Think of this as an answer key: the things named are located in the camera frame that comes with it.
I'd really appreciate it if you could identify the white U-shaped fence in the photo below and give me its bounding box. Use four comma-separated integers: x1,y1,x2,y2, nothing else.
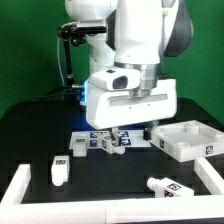
0,164,224,224

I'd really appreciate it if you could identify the black cable on table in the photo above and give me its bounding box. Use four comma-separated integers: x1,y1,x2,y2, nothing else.
19,85,86,104

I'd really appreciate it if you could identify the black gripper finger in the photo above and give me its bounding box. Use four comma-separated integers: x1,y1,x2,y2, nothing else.
112,127,120,147

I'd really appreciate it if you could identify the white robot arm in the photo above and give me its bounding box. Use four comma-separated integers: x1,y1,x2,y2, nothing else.
65,0,193,147

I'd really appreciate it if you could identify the white tag sheet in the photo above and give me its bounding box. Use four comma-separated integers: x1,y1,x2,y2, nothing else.
69,130,151,149

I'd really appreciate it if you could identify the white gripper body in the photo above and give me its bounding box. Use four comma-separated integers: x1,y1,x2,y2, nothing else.
86,78,177,130

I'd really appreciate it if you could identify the white square tabletop part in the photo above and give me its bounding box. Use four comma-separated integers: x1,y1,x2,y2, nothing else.
151,120,224,162

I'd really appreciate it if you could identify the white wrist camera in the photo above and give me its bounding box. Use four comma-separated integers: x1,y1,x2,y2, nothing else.
89,68,140,91

